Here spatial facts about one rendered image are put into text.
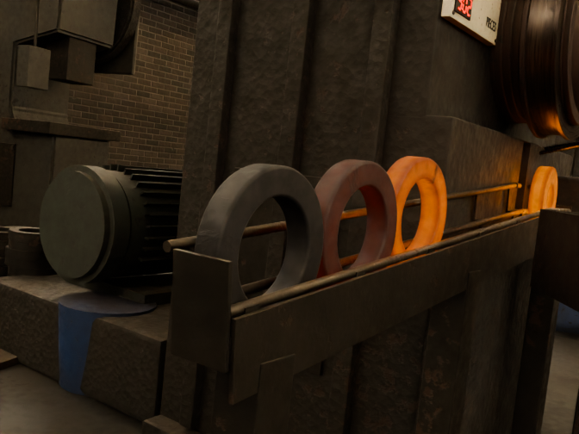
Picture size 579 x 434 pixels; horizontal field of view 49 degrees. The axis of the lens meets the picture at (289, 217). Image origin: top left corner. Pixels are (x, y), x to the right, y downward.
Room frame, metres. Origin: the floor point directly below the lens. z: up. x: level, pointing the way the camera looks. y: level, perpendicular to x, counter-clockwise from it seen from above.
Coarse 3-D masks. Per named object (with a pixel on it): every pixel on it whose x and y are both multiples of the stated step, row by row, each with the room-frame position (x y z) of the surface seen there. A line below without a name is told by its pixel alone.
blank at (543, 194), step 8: (544, 168) 1.54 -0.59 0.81; (552, 168) 1.54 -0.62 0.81; (536, 176) 1.52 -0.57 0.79; (544, 176) 1.51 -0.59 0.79; (552, 176) 1.55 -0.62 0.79; (536, 184) 1.51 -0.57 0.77; (544, 184) 1.50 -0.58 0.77; (552, 184) 1.56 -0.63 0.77; (536, 192) 1.50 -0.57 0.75; (544, 192) 1.50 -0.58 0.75; (552, 192) 1.58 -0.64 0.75; (536, 200) 1.50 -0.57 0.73; (544, 200) 1.50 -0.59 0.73; (552, 200) 1.58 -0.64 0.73; (528, 208) 1.51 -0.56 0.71; (536, 208) 1.50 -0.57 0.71; (544, 208) 1.51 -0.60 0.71
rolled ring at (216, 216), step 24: (264, 168) 0.65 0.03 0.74; (288, 168) 0.68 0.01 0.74; (216, 192) 0.63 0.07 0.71; (240, 192) 0.62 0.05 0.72; (264, 192) 0.65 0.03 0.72; (288, 192) 0.68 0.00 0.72; (312, 192) 0.72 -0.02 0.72; (216, 216) 0.61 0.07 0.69; (240, 216) 0.62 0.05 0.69; (288, 216) 0.72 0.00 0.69; (312, 216) 0.72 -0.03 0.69; (216, 240) 0.60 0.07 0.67; (240, 240) 0.62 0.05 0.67; (288, 240) 0.74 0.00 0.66; (312, 240) 0.72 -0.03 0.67; (288, 264) 0.73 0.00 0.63; (312, 264) 0.73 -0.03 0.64; (240, 288) 0.63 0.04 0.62
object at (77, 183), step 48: (48, 192) 2.08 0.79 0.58; (96, 192) 1.93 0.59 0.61; (144, 192) 2.03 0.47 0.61; (48, 240) 2.07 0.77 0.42; (96, 240) 1.92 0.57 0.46; (144, 240) 2.02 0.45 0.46; (0, 288) 2.14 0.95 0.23; (48, 288) 2.12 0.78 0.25; (96, 288) 2.15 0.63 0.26; (144, 288) 2.10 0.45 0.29; (0, 336) 2.13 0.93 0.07; (48, 336) 1.97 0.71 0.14; (96, 336) 1.83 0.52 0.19; (144, 336) 1.72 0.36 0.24; (96, 384) 1.82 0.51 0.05; (144, 384) 1.70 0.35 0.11
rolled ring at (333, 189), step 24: (336, 168) 0.79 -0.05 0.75; (360, 168) 0.80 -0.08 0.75; (336, 192) 0.76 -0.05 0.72; (384, 192) 0.85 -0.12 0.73; (336, 216) 0.76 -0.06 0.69; (384, 216) 0.87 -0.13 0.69; (336, 240) 0.77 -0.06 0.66; (384, 240) 0.87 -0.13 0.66; (336, 264) 0.77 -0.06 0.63; (360, 264) 0.86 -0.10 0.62
